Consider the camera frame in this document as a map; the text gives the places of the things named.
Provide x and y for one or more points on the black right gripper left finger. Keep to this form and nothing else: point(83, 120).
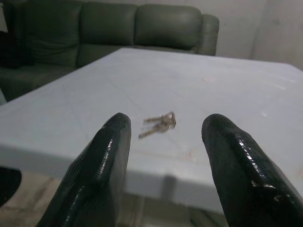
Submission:
point(94, 165)

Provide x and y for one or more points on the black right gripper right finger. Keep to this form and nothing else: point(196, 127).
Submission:
point(236, 170)

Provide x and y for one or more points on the silver key bunch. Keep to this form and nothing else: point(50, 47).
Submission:
point(163, 124)

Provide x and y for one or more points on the white plastic table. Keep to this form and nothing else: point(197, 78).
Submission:
point(165, 82)

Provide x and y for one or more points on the dark green sofa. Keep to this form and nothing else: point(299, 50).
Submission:
point(106, 28)

